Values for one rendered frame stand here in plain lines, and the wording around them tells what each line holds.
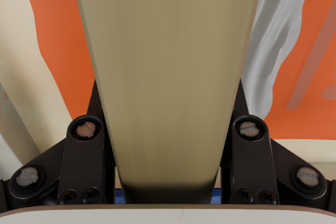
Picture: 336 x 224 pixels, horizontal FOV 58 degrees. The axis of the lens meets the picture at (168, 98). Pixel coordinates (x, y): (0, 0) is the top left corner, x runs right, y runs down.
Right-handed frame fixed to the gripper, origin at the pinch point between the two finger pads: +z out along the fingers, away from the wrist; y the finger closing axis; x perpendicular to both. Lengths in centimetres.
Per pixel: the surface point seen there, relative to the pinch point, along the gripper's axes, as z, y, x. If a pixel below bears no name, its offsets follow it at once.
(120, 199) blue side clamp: 7.4, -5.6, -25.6
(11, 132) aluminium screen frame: 9.6, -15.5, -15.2
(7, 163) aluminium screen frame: 8.4, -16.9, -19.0
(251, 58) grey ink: 11.1, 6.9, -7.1
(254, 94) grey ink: 11.6, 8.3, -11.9
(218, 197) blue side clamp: 7.5, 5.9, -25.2
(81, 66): 11.8, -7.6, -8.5
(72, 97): 11.9, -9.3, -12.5
